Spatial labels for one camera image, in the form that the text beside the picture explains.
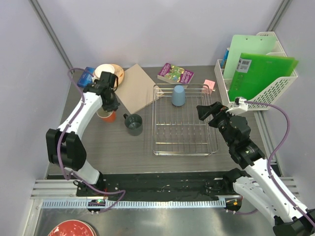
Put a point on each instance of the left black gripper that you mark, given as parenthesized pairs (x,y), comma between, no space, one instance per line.
(114,105)

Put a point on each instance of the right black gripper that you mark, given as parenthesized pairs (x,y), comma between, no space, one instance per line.
(204,111)

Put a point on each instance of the orange cup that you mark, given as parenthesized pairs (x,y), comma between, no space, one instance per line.
(106,116)

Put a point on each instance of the blue cup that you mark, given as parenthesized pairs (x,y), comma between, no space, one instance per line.
(178,96)

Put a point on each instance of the grey mug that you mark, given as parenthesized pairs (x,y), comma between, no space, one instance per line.
(134,124)

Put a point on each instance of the beige bird plate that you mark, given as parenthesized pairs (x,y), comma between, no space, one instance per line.
(119,72)

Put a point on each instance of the orange white bowl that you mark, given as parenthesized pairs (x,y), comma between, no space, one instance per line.
(104,68)

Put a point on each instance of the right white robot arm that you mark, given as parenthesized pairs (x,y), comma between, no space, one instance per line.
(255,179)

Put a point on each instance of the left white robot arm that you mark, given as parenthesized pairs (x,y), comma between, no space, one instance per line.
(64,146)

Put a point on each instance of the beige cardboard notebook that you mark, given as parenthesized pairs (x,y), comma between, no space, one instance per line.
(136,90)

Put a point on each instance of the blue Jane Eyre book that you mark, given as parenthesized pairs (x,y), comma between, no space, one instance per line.
(86,77)

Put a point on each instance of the blue book in organizer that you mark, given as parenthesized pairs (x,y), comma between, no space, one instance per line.
(223,62)

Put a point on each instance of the purple treehouse book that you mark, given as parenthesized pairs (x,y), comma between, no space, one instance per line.
(175,75)

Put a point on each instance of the bright green folder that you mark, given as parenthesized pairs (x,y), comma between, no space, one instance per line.
(255,72)

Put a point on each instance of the red round plate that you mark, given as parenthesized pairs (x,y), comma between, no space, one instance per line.
(72,228)

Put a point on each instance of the metal wire dish rack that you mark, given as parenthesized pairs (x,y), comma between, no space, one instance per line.
(178,130)

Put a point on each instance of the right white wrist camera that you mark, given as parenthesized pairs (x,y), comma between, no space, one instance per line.
(240,106)

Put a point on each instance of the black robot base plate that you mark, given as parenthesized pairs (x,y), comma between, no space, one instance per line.
(165,187)

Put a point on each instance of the slotted cable duct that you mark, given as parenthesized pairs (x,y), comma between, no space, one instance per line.
(99,204)

